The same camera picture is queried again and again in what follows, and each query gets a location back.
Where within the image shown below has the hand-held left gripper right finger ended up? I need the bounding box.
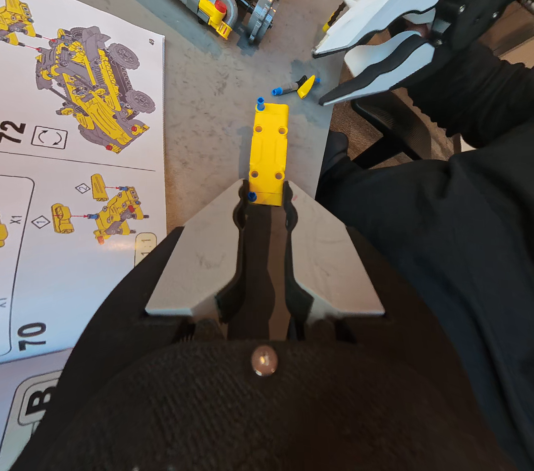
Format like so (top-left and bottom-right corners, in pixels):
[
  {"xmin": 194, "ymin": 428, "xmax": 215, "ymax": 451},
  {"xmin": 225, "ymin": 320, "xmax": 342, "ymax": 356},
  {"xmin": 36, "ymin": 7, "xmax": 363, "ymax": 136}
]
[{"xmin": 283, "ymin": 180, "xmax": 385, "ymax": 321}]

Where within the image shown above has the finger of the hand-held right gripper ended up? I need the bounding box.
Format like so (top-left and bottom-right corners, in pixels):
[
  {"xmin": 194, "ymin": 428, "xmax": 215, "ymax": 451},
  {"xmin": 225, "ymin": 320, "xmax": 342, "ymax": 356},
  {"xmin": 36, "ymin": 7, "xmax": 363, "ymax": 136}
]
[
  {"xmin": 319, "ymin": 29, "xmax": 439, "ymax": 107},
  {"xmin": 312, "ymin": 0, "xmax": 464, "ymax": 60}
]

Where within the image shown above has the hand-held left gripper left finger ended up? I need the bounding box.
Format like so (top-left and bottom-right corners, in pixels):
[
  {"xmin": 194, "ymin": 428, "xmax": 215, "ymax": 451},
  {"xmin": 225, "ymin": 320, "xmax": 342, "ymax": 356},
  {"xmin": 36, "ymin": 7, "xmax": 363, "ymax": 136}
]
[{"xmin": 144, "ymin": 178, "xmax": 248, "ymax": 323}]

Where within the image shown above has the grey axle with yellow connector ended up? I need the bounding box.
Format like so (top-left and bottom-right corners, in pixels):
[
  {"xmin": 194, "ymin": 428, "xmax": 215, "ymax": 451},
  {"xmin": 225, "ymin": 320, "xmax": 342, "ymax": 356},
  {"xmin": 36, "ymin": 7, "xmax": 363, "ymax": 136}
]
[{"xmin": 271, "ymin": 75, "xmax": 321, "ymax": 99}]

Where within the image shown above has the yellow toy panel block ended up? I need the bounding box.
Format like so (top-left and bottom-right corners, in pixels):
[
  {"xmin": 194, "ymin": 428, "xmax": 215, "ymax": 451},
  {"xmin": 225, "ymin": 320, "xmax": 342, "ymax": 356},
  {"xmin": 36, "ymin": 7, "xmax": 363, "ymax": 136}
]
[{"xmin": 248, "ymin": 97, "xmax": 290, "ymax": 206}]

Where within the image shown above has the person's right forearm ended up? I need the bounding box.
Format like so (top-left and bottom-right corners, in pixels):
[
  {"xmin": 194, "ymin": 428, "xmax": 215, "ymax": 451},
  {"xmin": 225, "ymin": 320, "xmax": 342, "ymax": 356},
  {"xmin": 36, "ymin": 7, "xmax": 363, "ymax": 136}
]
[{"xmin": 400, "ymin": 41, "xmax": 534, "ymax": 150}]

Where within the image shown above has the black office chair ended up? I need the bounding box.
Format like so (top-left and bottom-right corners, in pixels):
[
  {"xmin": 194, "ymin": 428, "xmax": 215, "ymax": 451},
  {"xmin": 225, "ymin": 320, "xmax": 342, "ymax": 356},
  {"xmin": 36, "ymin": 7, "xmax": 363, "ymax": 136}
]
[{"xmin": 350, "ymin": 95, "xmax": 464, "ymax": 169}]

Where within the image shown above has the open instruction booklet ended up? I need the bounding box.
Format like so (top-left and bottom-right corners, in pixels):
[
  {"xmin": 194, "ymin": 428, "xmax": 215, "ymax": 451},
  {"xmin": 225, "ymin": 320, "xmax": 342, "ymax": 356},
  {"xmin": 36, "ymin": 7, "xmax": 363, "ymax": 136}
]
[{"xmin": 0, "ymin": 0, "xmax": 167, "ymax": 463}]

